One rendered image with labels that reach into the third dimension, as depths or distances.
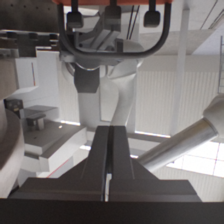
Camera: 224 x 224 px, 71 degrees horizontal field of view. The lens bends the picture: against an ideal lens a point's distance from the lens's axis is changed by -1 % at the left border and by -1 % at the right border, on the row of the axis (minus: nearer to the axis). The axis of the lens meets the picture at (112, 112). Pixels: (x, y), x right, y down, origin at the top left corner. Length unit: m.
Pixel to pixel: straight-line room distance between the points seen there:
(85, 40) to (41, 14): 1.06
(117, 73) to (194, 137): 0.44
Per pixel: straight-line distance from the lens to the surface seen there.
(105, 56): 0.30
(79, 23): 0.26
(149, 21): 0.26
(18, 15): 1.36
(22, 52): 1.44
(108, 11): 0.24
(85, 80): 0.39
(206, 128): 0.79
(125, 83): 0.56
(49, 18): 1.35
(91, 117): 3.70
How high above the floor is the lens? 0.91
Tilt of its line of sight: 16 degrees up
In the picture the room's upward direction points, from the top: 180 degrees clockwise
